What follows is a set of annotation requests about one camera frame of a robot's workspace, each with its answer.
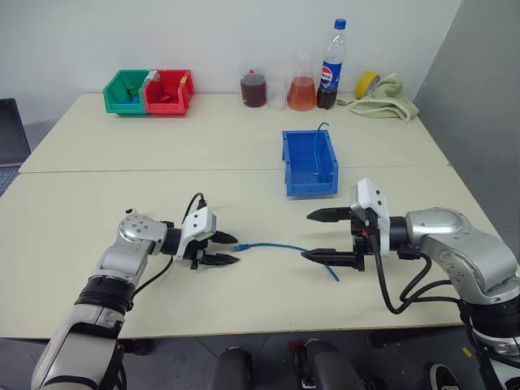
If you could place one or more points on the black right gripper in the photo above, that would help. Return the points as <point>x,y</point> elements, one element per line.
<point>361,239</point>

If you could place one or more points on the cola bottle with blue cap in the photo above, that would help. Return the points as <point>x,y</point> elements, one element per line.
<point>330,69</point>

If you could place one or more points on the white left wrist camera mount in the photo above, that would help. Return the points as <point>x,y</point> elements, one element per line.
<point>199,221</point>

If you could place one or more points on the dark laptop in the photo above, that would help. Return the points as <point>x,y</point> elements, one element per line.
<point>12,130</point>

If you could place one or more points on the dark rounded shape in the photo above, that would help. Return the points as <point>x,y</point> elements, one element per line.
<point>325,365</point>
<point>232,369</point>

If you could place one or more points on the light green towel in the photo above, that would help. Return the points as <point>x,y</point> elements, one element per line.
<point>390,99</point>

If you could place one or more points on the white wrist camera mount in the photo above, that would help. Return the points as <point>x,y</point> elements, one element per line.
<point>199,221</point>
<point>371,193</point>

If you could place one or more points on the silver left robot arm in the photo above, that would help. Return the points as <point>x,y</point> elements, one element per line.
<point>130,243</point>

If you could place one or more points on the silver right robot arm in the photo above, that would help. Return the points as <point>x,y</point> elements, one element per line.
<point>447,237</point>

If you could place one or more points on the yellow tape roll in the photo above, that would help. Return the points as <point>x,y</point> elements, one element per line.
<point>363,83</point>

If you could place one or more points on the green small part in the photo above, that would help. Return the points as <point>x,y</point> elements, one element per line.
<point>132,90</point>

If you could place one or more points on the jar with dark red liquid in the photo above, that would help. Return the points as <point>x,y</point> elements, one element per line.
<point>254,91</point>

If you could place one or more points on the red plastic bin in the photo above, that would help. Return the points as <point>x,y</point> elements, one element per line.
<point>162,105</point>

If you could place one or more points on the empty clear glass beaker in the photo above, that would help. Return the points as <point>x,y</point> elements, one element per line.
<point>277,97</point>

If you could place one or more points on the blue small part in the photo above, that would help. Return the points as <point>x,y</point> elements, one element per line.
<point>131,99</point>

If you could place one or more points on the blue plastic bin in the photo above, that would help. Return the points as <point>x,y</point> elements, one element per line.
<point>300,156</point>

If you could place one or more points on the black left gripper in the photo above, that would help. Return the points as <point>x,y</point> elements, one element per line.
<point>198,252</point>

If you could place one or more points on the flask with orange liquid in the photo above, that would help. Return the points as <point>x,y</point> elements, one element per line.
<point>301,95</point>

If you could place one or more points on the green plastic bin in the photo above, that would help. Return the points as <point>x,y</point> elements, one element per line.
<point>115,95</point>

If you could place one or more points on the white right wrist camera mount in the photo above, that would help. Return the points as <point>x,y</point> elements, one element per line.
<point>371,193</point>

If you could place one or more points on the black and white shoe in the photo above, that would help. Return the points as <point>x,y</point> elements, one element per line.
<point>443,378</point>

